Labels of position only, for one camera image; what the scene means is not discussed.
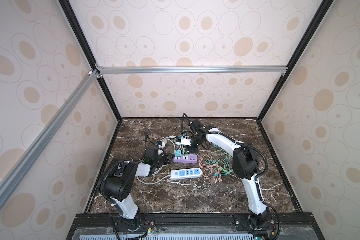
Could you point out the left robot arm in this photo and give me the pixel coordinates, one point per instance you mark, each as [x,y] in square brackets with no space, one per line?
[117,181]

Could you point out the white blue power strip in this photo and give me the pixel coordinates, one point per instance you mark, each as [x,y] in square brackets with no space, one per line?
[185,174]

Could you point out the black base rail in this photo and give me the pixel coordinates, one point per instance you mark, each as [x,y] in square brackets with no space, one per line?
[285,226]

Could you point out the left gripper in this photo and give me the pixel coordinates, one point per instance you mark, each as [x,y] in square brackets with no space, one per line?
[167,161]

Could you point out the purple power strip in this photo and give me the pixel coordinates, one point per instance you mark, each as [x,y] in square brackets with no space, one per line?
[186,159]

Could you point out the horizontal aluminium rail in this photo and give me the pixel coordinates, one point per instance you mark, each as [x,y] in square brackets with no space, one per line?
[193,70]

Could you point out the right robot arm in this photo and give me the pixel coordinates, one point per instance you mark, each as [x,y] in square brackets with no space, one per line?
[249,164]

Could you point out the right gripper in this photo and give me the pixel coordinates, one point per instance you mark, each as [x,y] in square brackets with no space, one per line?
[193,149]

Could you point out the left aluminium rail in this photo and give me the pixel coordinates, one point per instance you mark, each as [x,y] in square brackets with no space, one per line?
[9,184]

